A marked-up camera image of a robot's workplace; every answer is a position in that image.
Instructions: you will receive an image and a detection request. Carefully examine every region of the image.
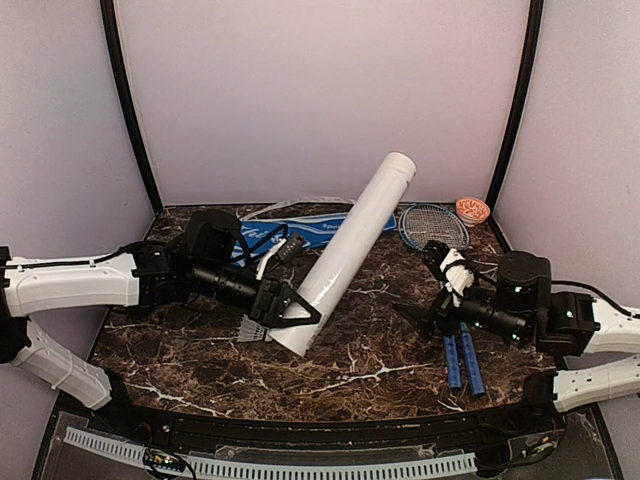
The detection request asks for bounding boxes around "blue badminton racket left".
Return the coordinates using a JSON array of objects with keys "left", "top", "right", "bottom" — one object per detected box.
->
[{"left": 399, "top": 204, "right": 469, "bottom": 390}]

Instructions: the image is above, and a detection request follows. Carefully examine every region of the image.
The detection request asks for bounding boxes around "white shuttlecock tube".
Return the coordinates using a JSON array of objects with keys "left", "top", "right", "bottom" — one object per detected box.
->
[{"left": 269, "top": 152, "right": 417, "bottom": 356}]

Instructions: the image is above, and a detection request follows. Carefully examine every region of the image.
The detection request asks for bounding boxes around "white feather shuttlecock front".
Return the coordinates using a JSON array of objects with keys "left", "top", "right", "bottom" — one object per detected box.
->
[{"left": 236, "top": 315, "right": 272, "bottom": 343}]

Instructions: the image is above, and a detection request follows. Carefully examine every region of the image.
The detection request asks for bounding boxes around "orange patterned small bowl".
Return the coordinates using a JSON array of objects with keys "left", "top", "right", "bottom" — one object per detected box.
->
[{"left": 455, "top": 197, "right": 491, "bottom": 228}]

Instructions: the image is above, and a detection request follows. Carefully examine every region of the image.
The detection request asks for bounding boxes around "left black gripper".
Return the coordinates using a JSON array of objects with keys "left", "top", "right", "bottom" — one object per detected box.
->
[{"left": 192, "top": 259, "right": 321, "bottom": 329}]

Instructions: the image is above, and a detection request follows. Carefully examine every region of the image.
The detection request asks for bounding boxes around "white slotted cable duct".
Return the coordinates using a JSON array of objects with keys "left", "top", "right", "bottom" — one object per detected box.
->
[{"left": 63, "top": 427, "right": 478, "bottom": 479}]

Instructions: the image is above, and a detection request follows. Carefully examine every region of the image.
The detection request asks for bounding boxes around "small circuit board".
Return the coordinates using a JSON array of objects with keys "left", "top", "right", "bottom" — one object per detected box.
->
[{"left": 142, "top": 448, "right": 185, "bottom": 474}]

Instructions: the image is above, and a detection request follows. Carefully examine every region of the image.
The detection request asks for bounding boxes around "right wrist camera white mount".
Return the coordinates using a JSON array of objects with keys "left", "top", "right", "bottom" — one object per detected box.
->
[{"left": 425, "top": 240, "right": 476, "bottom": 307}]

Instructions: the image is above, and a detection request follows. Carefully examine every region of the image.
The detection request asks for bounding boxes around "blue badminton racket right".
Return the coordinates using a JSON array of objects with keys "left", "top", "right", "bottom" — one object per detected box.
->
[{"left": 399, "top": 204, "right": 485, "bottom": 397}]

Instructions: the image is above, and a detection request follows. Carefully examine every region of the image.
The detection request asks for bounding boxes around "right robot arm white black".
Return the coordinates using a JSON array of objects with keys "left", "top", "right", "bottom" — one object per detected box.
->
[{"left": 393, "top": 242, "right": 639, "bottom": 434}]

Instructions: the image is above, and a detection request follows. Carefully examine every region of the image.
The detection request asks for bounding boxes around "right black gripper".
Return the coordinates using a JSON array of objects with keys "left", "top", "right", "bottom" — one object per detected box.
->
[{"left": 393, "top": 281, "right": 530, "bottom": 344}]

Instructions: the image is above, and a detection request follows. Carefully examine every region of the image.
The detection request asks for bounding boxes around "blue badminton racket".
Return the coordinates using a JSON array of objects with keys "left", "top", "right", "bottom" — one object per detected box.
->
[
  {"left": 399, "top": 204, "right": 469, "bottom": 390},
  {"left": 399, "top": 204, "right": 485, "bottom": 397}
]

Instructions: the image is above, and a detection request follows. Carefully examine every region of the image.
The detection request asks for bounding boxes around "blue racket bag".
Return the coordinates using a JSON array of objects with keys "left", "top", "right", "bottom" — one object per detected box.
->
[{"left": 227, "top": 196, "right": 397, "bottom": 271}]

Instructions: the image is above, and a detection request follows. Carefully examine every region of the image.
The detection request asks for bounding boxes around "black front table rail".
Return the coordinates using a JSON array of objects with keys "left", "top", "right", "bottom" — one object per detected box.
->
[{"left": 90, "top": 404, "right": 566, "bottom": 456}]

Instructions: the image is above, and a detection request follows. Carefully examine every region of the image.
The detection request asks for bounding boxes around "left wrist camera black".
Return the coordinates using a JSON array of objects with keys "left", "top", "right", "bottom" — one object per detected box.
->
[{"left": 274, "top": 232, "right": 305, "bottom": 263}]

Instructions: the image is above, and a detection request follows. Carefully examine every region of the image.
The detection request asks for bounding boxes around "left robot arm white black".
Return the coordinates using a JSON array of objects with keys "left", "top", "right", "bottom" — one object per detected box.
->
[{"left": 1, "top": 209, "right": 321, "bottom": 436}]

